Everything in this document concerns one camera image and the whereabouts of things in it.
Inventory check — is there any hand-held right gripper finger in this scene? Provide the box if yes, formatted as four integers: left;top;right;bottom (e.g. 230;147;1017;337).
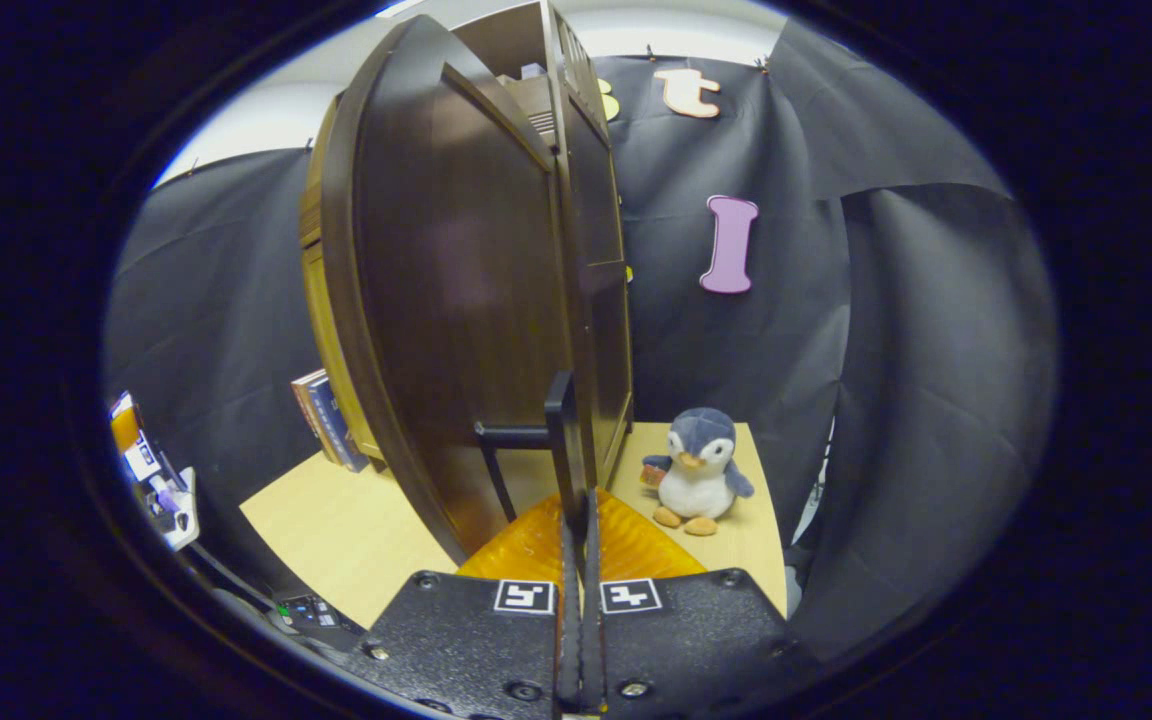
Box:
581;488;822;716
351;488;582;716

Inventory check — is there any wooden shoe cabinet door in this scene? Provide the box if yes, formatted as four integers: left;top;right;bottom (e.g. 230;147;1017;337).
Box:
302;243;384;469
321;12;582;566

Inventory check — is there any wooden double-door shoe cabinet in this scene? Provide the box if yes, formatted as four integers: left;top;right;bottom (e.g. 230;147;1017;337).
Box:
298;0;637;491

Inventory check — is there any black box with green lights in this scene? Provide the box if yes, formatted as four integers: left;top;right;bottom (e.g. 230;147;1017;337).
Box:
274;592;345;633

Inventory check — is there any blue book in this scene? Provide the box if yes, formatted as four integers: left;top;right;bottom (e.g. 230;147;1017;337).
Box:
308;368;370;473

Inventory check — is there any grey penguin plush toy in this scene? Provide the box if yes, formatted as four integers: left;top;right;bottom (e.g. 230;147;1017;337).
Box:
639;407;755;538

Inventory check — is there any black backdrop cloth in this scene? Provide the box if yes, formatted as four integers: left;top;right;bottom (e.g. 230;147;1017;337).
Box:
101;15;1059;666

